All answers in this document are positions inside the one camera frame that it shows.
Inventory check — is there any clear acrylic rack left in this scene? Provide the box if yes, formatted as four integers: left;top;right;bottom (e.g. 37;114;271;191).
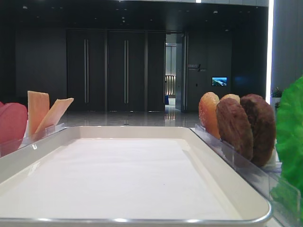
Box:
0;123;65;157

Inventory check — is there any potted green plant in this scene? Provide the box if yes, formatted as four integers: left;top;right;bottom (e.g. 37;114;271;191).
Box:
271;87;283;110

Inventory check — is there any dark double door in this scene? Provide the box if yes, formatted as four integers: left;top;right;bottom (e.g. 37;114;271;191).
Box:
67;29;166;111

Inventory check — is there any orange cheese slice leaning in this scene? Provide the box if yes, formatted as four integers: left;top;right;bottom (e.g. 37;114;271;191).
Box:
35;98;74;133

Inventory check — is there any wall display screen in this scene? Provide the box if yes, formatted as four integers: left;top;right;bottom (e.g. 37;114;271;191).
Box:
212;77;227;87

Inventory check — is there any tan bun slice behind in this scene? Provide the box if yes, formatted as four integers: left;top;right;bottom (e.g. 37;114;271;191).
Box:
220;94;240;104

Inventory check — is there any brown meat patty rear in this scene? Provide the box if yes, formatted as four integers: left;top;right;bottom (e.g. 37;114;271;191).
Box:
240;94;276;167

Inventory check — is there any clear acrylic rack right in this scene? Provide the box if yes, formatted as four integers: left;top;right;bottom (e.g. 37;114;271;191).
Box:
193;124;303;227

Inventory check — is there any green lettuce leaf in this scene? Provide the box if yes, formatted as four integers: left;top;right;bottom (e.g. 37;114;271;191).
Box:
272;77;303;218

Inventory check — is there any orange cheese slice upright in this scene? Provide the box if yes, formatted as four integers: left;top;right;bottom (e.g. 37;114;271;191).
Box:
27;91;50;136

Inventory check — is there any brown meat patty front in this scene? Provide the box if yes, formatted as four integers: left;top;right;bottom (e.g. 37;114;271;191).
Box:
216;98;253;161

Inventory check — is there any clear acrylic rack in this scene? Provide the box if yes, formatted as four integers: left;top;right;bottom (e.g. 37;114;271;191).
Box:
193;124;303;227
0;123;65;157

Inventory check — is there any brown meat patty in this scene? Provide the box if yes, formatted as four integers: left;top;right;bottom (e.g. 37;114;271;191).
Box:
240;94;276;167
216;98;253;161

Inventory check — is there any sesame bun top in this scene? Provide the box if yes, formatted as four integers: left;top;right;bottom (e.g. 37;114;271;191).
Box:
198;92;220;139

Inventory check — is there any red tomato slice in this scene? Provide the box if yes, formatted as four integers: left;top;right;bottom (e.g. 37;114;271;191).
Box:
0;103;28;157

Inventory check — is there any white rectangular tray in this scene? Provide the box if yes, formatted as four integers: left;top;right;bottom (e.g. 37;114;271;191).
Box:
0;126;272;227

